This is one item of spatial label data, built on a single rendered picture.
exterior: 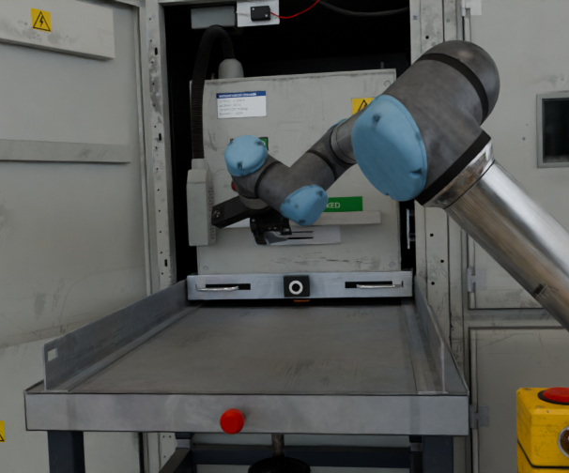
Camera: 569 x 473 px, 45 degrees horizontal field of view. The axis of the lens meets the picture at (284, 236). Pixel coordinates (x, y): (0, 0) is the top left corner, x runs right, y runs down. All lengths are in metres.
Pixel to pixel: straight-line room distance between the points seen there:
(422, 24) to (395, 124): 0.85
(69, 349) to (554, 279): 0.70
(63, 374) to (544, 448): 0.69
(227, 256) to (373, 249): 0.35
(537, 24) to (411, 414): 0.97
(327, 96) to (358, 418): 0.90
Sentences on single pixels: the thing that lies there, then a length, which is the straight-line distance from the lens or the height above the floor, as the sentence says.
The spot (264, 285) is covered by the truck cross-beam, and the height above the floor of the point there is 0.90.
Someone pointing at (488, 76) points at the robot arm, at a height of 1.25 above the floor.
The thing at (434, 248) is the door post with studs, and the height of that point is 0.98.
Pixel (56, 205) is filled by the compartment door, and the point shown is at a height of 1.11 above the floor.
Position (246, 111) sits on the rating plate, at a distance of 1.67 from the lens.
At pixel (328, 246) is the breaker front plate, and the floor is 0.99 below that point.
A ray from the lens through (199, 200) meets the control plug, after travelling 1.57.
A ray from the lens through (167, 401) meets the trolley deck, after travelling 0.99.
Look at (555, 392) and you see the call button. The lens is 0.76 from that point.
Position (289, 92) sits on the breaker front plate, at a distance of 1.66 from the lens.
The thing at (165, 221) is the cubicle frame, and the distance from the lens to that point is 1.67.
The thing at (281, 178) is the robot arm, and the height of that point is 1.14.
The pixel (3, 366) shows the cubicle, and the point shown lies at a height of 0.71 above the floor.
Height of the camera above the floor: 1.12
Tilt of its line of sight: 4 degrees down
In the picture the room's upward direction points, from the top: 2 degrees counter-clockwise
